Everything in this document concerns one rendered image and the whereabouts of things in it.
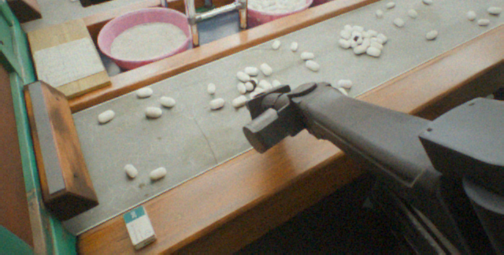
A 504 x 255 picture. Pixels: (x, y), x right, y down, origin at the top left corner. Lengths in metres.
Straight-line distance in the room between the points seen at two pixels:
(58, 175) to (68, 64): 0.41
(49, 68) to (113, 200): 0.42
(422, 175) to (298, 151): 0.46
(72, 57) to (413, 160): 0.86
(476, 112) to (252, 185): 0.47
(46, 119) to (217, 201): 0.34
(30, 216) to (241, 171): 0.33
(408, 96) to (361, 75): 0.13
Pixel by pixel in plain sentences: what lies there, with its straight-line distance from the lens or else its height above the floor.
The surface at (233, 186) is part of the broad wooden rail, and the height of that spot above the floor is 0.76.
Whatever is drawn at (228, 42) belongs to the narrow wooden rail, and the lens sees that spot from 0.91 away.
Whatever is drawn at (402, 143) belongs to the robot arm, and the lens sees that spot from 0.26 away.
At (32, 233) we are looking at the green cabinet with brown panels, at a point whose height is 0.87.
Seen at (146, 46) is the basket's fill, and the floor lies 0.74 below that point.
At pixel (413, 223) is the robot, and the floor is 0.34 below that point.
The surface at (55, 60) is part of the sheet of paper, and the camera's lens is 0.97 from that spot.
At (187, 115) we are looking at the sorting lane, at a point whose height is 0.74.
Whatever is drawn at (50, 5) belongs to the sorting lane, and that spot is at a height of 0.74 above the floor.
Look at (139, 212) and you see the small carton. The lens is 0.59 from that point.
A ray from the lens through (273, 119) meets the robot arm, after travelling 0.53.
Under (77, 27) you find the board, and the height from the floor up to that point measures 0.78.
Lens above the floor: 1.30
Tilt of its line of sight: 48 degrees down
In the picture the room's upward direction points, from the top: straight up
